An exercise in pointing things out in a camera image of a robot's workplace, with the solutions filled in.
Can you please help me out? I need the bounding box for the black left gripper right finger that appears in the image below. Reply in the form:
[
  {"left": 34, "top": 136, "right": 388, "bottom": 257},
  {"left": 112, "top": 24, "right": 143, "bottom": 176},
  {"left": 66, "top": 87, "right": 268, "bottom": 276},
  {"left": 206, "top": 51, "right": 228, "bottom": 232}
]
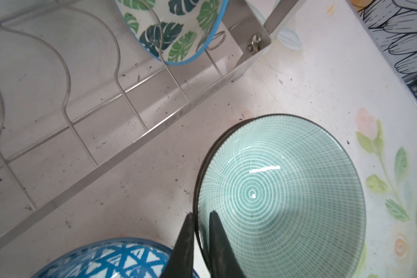
[{"left": 208, "top": 211, "right": 245, "bottom": 278}]

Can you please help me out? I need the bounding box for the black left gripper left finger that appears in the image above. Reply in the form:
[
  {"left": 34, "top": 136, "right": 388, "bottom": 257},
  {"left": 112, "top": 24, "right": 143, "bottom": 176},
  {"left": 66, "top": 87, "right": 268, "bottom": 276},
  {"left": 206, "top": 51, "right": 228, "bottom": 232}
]
[{"left": 160, "top": 213, "right": 195, "bottom": 278}]

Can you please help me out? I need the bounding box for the mint green striped bowl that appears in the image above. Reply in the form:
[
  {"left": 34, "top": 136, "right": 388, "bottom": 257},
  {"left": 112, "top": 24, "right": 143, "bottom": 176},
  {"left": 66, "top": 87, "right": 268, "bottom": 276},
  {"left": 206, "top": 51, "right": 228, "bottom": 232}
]
[{"left": 193, "top": 114, "right": 366, "bottom": 278}]

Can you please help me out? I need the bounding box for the green leaf pattern bowl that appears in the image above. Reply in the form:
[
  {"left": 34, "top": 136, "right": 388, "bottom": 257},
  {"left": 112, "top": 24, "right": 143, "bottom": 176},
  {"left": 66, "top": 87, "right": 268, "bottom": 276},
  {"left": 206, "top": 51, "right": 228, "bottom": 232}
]
[{"left": 115, "top": 0, "right": 228, "bottom": 66}]

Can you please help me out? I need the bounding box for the steel two-tier dish rack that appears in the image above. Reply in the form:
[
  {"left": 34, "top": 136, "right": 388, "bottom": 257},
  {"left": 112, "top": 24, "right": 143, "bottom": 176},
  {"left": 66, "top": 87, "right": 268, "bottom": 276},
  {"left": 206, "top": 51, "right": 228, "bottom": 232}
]
[{"left": 0, "top": 1, "right": 302, "bottom": 251}]

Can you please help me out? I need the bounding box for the blue geometric pattern bowl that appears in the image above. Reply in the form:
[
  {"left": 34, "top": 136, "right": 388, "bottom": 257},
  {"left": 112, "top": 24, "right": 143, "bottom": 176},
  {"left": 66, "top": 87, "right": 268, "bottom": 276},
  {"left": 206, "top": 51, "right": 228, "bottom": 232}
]
[{"left": 33, "top": 237, "right": 172, "bottom": 278}]

